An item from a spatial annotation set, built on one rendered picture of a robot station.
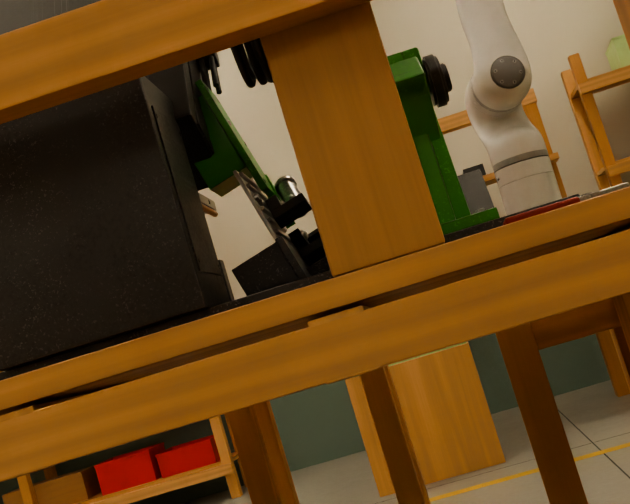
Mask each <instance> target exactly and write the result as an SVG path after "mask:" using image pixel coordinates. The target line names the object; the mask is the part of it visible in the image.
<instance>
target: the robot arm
mask: <svg viewBox="0 0 630 504"><path fill-rule="evenodd" d="M455 1H456V6H457V10H458V14H459V18H460V21H461V25H462V28H463V30H464V33H465V35H466V38H467V40H468V43H469V46H470V49H471V53H472V57H473V64H474V74H473V75H472V77H471V79H470V81H469V83H468V85H467V87H466V91H465V105H466V110H467V114H468V117H469V120H470V122H471V124H472V126H473V128H474V130H475V132H476V134H477V135H478V137H479V138H480V140H481V141H482V143H483V144H484V146H485V148H486V150H487V152H488V155H489V158H490V161H491V164H492V168H493V171H494V174H495V178H496V181H497V184H498V188H499V191H500V194H501V197H502V201H503V204H504V207H505V211H506V214H507V215H510V214H514V213H517V212H520V211H523V210H526V209H530V208H533V207H536V206H539V205H543V204H546V203H549V202H552V201H556V200H559V199H562V196H561V193H560V190H559V187H558V183H557V180H556V177H555V174H554V170H553V167H552V164H551V161H550V158H549V155H548V151H547V148H546V145H545V142H544V139H543V137H542V135H541V133H540V132H539V131H538V130H537V128H536V127H535V126H534V125H533V124H532V123H531V122H530V120H529V119H528V118H527V116H526V114H525V112H524V110H523V107H522V103H521V102H522V100H523V99H524V98H525V97H526V95H527V93H528V92H529V90H530V87H531V82H532V72H531V67H530V63H529V60H528V57H527V55H526V53H525V50H524V48H523V46H522V44H521V42H520V40H519V38H518V36H517V34H516V32H515V31H514V29H513V27H512V25H511V22H510V20H509V18H508V15H507V13H506V9H505V6H504V2H503V0H455Z"/></svg>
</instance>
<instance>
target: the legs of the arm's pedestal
mask: <svg viewBox="0 0 630 504"><path fill-rule="evenodd" d="M607 330H611V333H612V336H613V339H614V342H615V345H616V348H617V351H618V354H619V357H620V360H621V363H622V366H623V369H624V372H625V375H626V378H627V381H628V384H629V387H630V350H629V347H628V344H627V341H626V338H625V335H624V332H623V329H622V326H621V323H620V320H619V317H618V314H617V311H616V308H615V305H614V302H613V299H612V298H610V299H607V300H604V301H600V302H597V303H594V304H590V305H587V306H584V307H580V308H577V309H574V310H570V311H567V312H564V313H560V314H557V315H554V316H550V317H547V318H544V319H540V320H537V321H534V322H530V323H527V324H524V325H520V326H517V327H514V328H510V329H507V330H503V331H500V332H497V333H495V334H496V337H497V340H498V343H499V346H500V350H501V353H502V356H503V359H504V362H505V365H506V368H507V371H508V375H509V378H510V381H511V384H512V387H513V390H514V393H515V397H516V400H517V403H518V406H519V409H520V412H521V415H522V418H523V422H524V425H525V428H526V431H527V434H528V437H529V440H530V443H531V447H532V450H533V453H534V456H535V459H536V462H537V465H538V468H539V472H540V475H541V478H542V481H543V484H544V487H545V490H546V494H547V497H548V500H549V503H550V504H588V501H587V498H586V495H585V492H584V489H583V486H582V483H581V479H580V476H579V473H578V470H577V467H576V464H575V461H574V458H573V455H572V452H571V449H570V446H569V442H568V439H567V436H566V433H565V430H564V427H563V424H562V421H561V418H560V415H559V412H558V408H557V405H556V402H555V399H554V396H553V393H552V390H551V387H550V384H549V381H548V378H547V374H546V371H545V368H544V365H543V362H542V359H541V356H540V353H539V350H541V349H545V348H548V347H552V346H555V345H558V344H562V343H565V342H569V341H572V340H576V339H579V338H583V337H586V336H589V335H593V334H596V333H600V332H603V331H607ZM538 349H539V350H538Z"/></svg>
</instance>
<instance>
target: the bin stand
mask: <svg viewBox="0 0 630 504"><path fill-rule="evenodd" d="M359 376H360V379H361V382H362V385H363V389H364V392H365V395H366V399H367V402H368V405H369V409H370V412H371V415H372V418H373V422H374V425H375V428H376V432H377V435H378V438H379V441H380V445H381V448H382V451H383V455H384V458H385V461H386V465H387V468H388V471H389V474H390V478H391V481H392V484H393V488H394V491H395V494H396V498H397V501H398V504H431V503H430V500H429V496H428V493H427V490H426V487H425V483H424V480H423V477H422V474H421V470H420V467H419V464H418V461H417V457H416V454H415V451H414V448H413V444H412V441H411V438H410V434H409V431H408V428H407V425H406V421H405V418H404V415H403V412H402V408H401V405H400V402H399V399H398V395H397V392H396V389H395V386H394V382H393V379H392V376H391V373H390V369H389V366H388V365H387V366H383V367H381V368H380V369H378V370H374V371H371V372H368V373H364V374H361V375H359ZM226 415H227V419H228V422H229V426H230V429H231V433H232V436H233V440H234V443H235V447H236V450H237V454H238V457H239V460H240V464H241V467H242V471H243V474H244V478H245V481H246V485H247V488H248V492H249V495H250V499H251V502H252V504H300V503H299V500H298V496H297V493H296V489H295V486H294V482H293V479H292V476H291V472H290V469H289V465H288V462H287V459H286V455H285V452H284V448H283V445H282V441H281V438H280V435H279V431H278V428H277V424H276V421H275V418H274V414H273V411H272V407H271V404H270V401H266V402H263V403H260V404H256V405H253V406H250V407H246V408H243V409H240V410H236V411H233V412H230V413H226Z"/></svg>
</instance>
